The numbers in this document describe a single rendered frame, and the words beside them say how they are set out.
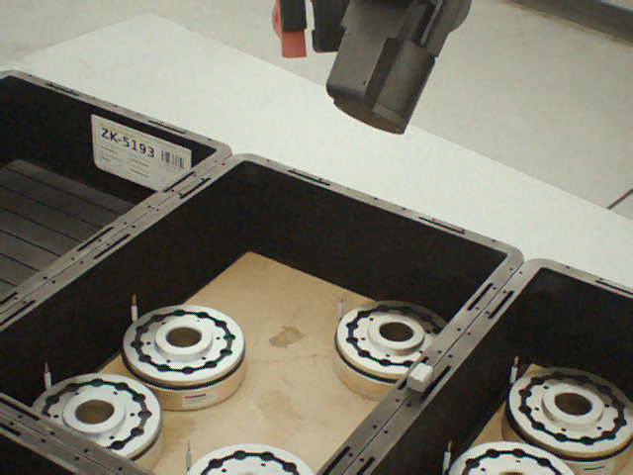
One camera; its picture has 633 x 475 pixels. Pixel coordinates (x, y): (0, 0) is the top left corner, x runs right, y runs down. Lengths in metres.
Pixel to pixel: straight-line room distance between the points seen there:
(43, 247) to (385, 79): 0.46
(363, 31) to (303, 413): 0.32
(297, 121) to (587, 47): 2.23
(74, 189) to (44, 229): 0.08
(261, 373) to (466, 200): 0.58
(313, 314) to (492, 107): 2.30
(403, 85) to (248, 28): 2.89
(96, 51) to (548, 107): 1.78
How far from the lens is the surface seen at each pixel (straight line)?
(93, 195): 1.25
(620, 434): 0.95
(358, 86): 0.82
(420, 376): 0.84
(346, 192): 1.06
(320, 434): 0.95
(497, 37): 3.79
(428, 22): 0.84
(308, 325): 1.06
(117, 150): 1.21
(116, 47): 1.88
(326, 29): 0.93
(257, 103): 1.71
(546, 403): 0.95
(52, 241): 1.18
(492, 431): 0.97
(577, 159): 3.13
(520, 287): 0.96
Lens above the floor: 1.48
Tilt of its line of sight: 33 degrees down
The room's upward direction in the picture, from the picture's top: 3 degrees clockwise
